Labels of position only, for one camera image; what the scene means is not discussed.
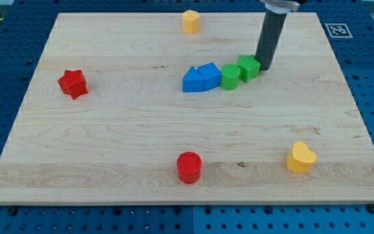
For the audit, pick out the green star block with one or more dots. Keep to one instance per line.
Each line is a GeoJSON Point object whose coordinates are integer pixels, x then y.
{"type": "Point", "coordinates": [249, 67]}

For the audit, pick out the yellow hexagon block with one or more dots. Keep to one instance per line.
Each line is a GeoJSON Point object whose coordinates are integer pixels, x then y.
{"type": "Point", "coordinates": [190, 21]}

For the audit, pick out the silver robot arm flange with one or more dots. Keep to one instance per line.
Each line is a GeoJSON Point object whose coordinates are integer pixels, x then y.
{"type": "Point", "coordinates": [283, 6]}

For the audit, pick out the yellow heart block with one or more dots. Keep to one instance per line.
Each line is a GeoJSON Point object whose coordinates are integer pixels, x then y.
{"type": "Point", "coordinates": [301, 158]}

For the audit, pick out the green circle block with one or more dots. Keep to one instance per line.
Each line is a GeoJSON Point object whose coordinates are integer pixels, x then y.
{"type": "Point", "coordinates": [230, 75]}

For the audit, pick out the red cylinder block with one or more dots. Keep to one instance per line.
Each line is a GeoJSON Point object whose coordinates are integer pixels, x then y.
{"type": "Point", "coordinates": [189, 165]}

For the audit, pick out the blue triangle block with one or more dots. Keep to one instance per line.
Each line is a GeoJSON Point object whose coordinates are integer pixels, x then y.
{"type": "Point", "coordinates": [192, 81]}

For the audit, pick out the wooden board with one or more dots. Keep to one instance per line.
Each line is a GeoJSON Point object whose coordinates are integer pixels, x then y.
{"type": "Point", "coordinates": [119, 143]}

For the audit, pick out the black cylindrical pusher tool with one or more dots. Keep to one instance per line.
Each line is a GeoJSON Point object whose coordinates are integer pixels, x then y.
{"type": "Point", "coordinates": [269, 38]}

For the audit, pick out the fiducial marker tag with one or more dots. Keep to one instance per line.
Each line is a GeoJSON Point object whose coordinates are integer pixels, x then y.
{"type": "Point", "coordinates": [338, 30]}

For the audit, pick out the red star block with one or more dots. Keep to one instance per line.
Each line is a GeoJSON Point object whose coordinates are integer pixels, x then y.
{"type": "Point", "coordinates": [73, 83]}

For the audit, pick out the blue pentagon block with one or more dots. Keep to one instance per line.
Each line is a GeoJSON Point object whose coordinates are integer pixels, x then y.
{"type": "Point", "coordinates": [211, 75]}

